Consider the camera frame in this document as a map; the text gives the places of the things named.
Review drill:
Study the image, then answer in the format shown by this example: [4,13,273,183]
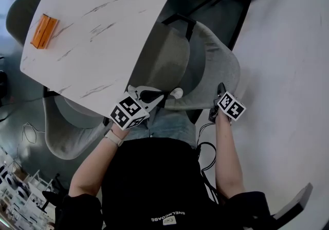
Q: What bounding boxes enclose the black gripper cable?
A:
[196,122,222,204]

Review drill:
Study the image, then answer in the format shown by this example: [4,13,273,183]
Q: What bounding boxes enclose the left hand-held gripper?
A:
[109,85,165,131]

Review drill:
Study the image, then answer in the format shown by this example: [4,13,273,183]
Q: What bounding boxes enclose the orange box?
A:
[30,13,60,50]

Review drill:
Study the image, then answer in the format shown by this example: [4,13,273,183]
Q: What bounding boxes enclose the black tripod stand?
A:
[42,173,67,211]

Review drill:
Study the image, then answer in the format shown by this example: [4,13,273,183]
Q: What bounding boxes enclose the white storage shelf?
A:
[0,146,60,230]

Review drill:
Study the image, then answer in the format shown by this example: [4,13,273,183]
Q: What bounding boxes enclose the person's black shirt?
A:
[55,137,277,230]

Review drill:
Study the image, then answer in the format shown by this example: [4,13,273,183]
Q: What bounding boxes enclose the person's left forearm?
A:
[68,126,129,198]

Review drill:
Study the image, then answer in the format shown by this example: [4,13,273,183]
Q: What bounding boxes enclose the person's right forearm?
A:
[214,113,246,199]

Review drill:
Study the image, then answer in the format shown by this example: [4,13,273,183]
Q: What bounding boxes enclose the person's white shoe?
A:
[169,87,184,99]

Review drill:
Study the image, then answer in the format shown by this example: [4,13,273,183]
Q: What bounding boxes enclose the black floor equipment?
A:
[0,55,8,106]

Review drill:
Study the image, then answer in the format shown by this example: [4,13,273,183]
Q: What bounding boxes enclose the person's blue jeans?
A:
[123,107,197,149]

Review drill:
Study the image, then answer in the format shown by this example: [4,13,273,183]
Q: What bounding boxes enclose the white marble table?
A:
[20,0,179,127]

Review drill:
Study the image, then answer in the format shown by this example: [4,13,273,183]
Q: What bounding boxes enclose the white floor cable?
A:
[22,122,46,145]

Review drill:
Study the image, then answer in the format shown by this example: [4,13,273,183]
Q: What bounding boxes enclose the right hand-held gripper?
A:
[208,82,247,123]

